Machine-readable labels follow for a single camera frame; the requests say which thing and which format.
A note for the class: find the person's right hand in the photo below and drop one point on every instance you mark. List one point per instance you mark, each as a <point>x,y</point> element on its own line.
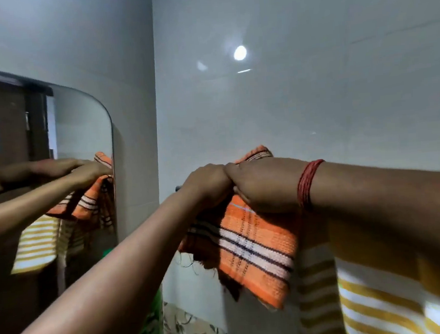
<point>267,186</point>

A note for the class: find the person's left hand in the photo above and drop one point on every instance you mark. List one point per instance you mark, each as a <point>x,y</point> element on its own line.
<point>208,186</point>

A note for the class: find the orange plaid towel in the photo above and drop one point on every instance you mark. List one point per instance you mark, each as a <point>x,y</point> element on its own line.
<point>256,245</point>

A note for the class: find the green pump bottle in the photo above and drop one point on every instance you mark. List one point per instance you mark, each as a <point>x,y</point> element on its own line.
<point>151,330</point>

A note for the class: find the yellow striped towel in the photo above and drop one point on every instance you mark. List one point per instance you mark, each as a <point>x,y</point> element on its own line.
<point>382,293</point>

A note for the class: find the person's left forearm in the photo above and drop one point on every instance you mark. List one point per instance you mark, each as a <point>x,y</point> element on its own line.
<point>108,291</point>

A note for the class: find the person's right forearm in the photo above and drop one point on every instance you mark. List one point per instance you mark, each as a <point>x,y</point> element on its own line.
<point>390,205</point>

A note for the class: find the rounded wall mirror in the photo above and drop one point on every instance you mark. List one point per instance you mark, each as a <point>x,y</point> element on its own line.
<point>76,123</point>

